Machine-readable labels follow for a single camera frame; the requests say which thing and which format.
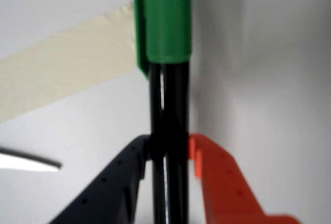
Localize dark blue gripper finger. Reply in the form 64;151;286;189
48;134;152;224

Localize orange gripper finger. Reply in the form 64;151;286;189
188;133;302;224

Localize green and black marker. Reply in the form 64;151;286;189
131;0;193;224

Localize long beige masking tape strip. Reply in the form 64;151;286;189
0;1;138;124

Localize blue handled scissors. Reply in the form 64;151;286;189
0;146;63;172

